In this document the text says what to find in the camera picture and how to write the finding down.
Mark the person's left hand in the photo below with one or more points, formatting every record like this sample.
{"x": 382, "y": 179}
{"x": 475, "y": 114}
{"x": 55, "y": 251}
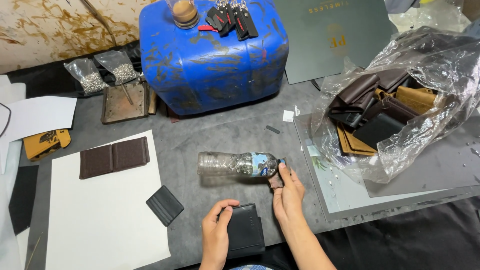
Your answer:
{"x": 213, "y": 236}

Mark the person's right hand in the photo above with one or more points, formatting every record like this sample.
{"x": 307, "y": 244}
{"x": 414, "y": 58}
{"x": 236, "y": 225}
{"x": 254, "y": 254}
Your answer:
{"x": 288, "y": 198}

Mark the small dark rag piece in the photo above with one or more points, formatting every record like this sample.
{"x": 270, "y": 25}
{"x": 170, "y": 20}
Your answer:
{"x": 275, "y": 182}

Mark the black leather wallet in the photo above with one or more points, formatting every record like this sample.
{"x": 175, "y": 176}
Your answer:
{"x": 245, "y": 230}

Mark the glass sheet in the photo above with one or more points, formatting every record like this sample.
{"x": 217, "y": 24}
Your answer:
{"x": 337, "y": 195}

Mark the black leather card holder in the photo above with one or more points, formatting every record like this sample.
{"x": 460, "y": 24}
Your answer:
{"x": 165, "y": 205}

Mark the clear plastic water bottle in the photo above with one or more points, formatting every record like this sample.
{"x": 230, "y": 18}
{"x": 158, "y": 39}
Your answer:
{"x": 232, "y": 164}

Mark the small black strip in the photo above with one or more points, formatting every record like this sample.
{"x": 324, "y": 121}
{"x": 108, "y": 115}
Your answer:
{"x": 272, "y": 129}

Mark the white paper scrap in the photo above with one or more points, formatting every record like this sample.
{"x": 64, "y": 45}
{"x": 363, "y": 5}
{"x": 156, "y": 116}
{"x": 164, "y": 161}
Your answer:
{"x": 288, "y": 115}

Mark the large white paper sheet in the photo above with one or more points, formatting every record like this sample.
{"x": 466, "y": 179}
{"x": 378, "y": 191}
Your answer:
{"x": 108, "y": 217}

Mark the black cloth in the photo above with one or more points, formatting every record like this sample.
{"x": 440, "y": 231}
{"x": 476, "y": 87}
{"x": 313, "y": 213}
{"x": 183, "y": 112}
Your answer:
{"x": 405, "y": 240}

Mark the pile of leather wallets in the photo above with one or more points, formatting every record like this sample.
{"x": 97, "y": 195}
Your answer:
{"x": 378, "y": 112}

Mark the open brown leather wallet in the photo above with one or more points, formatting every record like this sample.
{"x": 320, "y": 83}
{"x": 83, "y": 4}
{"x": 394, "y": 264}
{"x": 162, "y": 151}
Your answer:
{"x": 114, "y": 157}

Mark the brass rod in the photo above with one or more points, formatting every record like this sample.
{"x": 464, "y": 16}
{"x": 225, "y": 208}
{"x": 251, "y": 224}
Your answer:
{"x": 152, "y": 102}

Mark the blue plastic jerrycan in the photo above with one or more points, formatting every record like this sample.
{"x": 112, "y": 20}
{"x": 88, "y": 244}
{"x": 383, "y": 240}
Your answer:
{"x": 213, "y": 60}

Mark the rusty metal plate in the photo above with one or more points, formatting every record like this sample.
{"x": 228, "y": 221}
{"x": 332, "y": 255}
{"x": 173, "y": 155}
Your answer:
{"x": 123, "y": 105}

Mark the metal punch rod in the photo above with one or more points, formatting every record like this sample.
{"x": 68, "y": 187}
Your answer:
{"x": 126, "y": 94}

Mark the grey box lid gold print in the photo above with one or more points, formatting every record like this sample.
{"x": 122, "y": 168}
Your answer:
{"x": 330, "y": 37}

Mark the bunch of black key fobs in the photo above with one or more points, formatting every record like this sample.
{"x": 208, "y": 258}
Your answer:
{"x": 234, "y": 18}

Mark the red key fob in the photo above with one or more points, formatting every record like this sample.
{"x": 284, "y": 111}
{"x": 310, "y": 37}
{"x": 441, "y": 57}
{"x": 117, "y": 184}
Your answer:
{"x": 207, "y": 28}

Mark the yellow printed wallet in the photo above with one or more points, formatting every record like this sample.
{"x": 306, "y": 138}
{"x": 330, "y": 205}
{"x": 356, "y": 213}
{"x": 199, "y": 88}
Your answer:
{"x": 47, "y": 143}

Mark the small bag of metal rivets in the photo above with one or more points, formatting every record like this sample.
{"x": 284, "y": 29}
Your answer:
{"x": 88, "y": 77}
{"x": 120, "y": 67}

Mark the black backing sheet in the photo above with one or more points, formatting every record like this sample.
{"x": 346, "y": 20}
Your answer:
{"x": 23, "y": 198}

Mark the large clear plastic bag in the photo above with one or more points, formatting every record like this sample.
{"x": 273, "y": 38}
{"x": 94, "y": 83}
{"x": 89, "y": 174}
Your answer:
{"x": 442, "y": 75}

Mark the small white paper sheet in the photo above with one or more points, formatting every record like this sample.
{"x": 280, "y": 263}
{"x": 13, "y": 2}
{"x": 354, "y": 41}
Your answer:
{"x": 37, "y": 116}

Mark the glass of milk tea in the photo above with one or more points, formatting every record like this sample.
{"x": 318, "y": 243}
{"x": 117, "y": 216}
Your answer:
{"x": 183, "y": 13}

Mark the black leather sheet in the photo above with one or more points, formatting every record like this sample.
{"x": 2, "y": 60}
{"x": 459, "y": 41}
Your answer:
{"x": 56, "y": 78}

